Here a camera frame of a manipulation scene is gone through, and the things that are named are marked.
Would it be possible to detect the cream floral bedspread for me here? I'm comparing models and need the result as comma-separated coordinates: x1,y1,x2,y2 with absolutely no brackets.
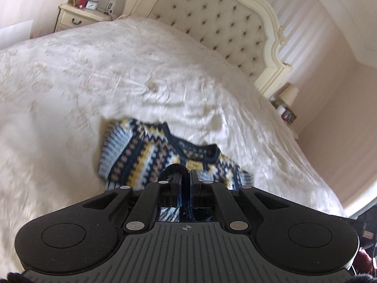
0,15,346,275

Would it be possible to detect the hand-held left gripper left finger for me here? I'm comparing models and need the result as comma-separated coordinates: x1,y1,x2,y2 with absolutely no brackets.
81,173,182,232

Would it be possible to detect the cream shade table lamp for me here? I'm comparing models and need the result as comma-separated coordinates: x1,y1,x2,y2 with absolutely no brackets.
278,84,300,108

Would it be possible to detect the white flat board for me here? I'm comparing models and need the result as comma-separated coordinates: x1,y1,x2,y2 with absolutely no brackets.
0,20,34,49

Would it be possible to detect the navy yellow patterned knit sweater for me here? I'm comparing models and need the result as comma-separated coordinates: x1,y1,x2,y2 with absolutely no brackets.
98,118,254,223

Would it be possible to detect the cream nightstand with drawer handle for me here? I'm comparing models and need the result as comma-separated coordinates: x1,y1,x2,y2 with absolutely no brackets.
53,4,119,33

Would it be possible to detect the dark photo frame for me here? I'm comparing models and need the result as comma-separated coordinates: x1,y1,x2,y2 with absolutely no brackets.
281,110,297,125

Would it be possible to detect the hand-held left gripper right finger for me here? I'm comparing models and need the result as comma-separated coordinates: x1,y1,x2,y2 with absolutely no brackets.
188,171,285,232

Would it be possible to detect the cream tufted bed headboard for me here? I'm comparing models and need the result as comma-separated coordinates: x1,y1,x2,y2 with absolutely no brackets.
122,0,293,98

